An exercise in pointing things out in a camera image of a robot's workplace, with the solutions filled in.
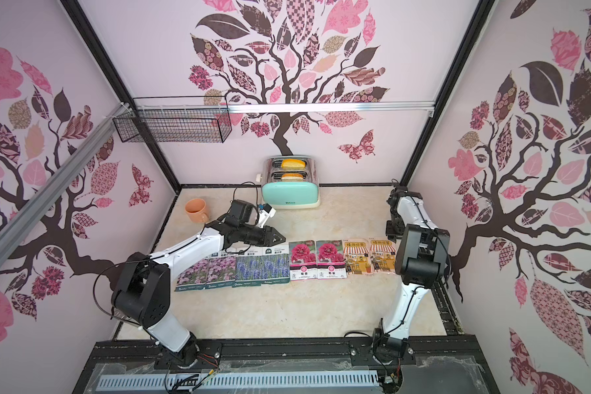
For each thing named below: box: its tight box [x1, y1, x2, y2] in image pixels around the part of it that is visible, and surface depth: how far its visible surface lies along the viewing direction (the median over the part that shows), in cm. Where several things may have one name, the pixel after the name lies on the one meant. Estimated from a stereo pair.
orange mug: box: [184, 197, 210, 224], surface depth 103 cm
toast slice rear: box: [280, 158, 307, 171], surface depth 102 cm
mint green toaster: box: [255, 155, 321, 210], surface depth 102 cm
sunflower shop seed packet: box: [369, 238, 398, 275], surface depth 97 cm
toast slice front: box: [280, 173, 304, 182], surface depth 99 cm
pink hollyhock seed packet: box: [288, 239, 318, 281], surface depth 97 cm
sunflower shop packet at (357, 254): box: [343, 238, 372, 275], surface depth 97 cm
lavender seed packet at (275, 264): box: [261, 242, 291, 285], surface depth 94 cm
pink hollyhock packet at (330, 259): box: [316, 239, 348, 280], surface depth 97 cm
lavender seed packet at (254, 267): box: [232, 244, 273, 289], surface depth 94 cm
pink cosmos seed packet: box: [205, 250, 237, 289], surface depth 92 cm
